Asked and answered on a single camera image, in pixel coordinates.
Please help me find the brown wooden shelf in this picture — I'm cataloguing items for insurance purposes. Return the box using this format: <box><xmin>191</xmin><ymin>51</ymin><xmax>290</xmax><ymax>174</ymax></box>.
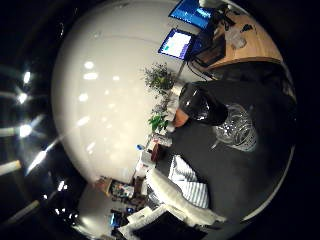
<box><xmin>94</xmin><ymin>176</ymin><xmax>148</xmax><ymax>205</ymax></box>

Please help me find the wooden desk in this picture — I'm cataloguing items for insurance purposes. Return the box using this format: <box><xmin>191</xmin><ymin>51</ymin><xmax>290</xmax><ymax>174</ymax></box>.
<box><xmin>199</xmin><ymin>9</ymin><xmax>285</xmax><ymax>70</ymax></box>

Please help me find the white striped cloth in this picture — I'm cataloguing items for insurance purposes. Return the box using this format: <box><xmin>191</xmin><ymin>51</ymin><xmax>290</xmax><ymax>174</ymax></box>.
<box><xmin>145</xmin><ymin>154</ymin><xmax>228</xmax><ymax>227</ymax></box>

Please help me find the computer monitor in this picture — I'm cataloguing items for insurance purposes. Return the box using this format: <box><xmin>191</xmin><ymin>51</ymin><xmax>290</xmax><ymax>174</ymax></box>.
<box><xmin>167</xmin><ymin>0</ymin><xmax>215</xmax><ymax>31</ymax></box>

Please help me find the green potted plant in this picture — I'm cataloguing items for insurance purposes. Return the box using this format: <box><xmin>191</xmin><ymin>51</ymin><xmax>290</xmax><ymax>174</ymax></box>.
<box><xmin>148</xmin><ymin>113</ymin><xmax>170</xmax><ymax>133</ymax></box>

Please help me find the open laptop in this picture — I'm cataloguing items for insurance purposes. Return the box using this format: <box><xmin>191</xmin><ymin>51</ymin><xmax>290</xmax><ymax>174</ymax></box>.
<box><xmin>157</xmin><ymin>27</ymin><xmax>215</xmax><ymax>62</ymax></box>

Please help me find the dark plant in white pot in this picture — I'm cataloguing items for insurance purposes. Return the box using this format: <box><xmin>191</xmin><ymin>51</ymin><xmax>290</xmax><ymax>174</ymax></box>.
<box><xmin>143</xmin><ymin>62</ymin><xmax>177</xmax><ymax>93</ymax></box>

